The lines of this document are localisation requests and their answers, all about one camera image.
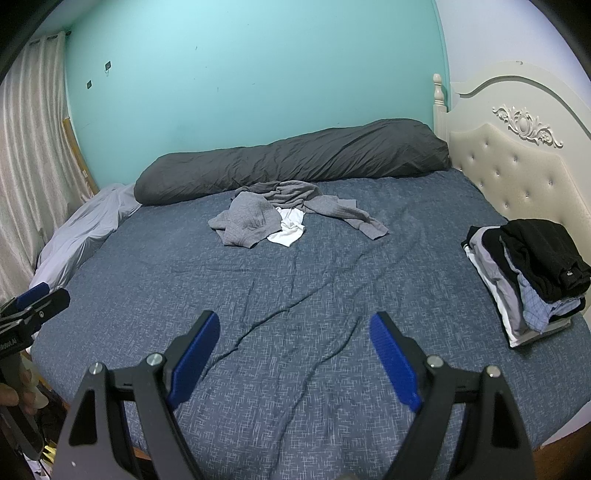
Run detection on white t-shirt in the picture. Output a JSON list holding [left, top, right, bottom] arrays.
[[267, 207, 305, 247]]

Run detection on wooden window frame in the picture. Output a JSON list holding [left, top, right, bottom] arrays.
[[62, 117, 99, 194]]

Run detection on grey quilted sweatshirt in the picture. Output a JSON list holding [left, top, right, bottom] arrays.
[[208, 180, 389, 248]]

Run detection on dark grey thin garment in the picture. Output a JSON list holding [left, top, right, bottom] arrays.
[[232, 180, 322, 208]]

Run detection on person's left hand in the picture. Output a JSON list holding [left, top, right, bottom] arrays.
[[1, 366, 49, 415]]

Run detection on blue patterned bed sheet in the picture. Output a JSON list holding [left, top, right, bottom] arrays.
[[32, 170, 590, 479]]

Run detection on beige striped curtain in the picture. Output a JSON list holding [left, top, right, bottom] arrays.
[[1, 32, 92, 301]]

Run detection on cream tufted headboard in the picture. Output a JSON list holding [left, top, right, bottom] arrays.
[[433, 61, 590, 260]]

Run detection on light grey blanket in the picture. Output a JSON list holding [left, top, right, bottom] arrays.
[[29, 183, 141, 289]]

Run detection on long dark grey pillow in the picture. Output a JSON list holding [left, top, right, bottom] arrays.
[[134, 119, 451, 206]]

